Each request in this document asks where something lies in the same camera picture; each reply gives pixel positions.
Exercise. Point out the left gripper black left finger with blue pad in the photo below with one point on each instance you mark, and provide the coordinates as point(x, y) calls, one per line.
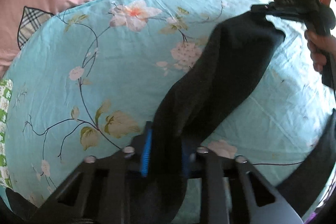
point(97, 191)

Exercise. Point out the light blue floral bedsheet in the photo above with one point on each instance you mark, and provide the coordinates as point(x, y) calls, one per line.
point(52, 127)

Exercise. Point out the black pants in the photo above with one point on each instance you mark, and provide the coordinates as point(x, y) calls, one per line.
point(231, 65)

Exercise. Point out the green white checkered pillow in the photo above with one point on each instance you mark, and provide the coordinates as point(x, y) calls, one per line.
point(5, 93)

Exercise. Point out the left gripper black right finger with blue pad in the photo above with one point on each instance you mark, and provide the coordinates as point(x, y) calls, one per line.
point(233, 190)

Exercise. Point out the person's right hand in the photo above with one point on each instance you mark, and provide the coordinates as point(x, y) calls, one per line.
point(318, 45)

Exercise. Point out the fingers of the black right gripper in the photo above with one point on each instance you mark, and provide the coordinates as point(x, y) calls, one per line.
point(265, 9)

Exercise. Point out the purple cloth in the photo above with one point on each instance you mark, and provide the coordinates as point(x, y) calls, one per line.
point(313, 218)

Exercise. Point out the person's black trouser leg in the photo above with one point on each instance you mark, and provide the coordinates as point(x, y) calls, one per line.
point(304, 185)

